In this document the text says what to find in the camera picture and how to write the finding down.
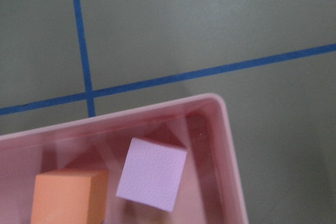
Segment pink foam block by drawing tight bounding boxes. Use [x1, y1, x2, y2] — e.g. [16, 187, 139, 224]
[116, 137, 187, 212]

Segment orange foam block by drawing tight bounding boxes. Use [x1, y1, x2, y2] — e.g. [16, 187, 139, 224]
[30, 168, 109, 223]

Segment pink plastic bin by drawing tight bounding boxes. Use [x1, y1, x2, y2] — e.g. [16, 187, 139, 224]
[1, 93, 248, 223]

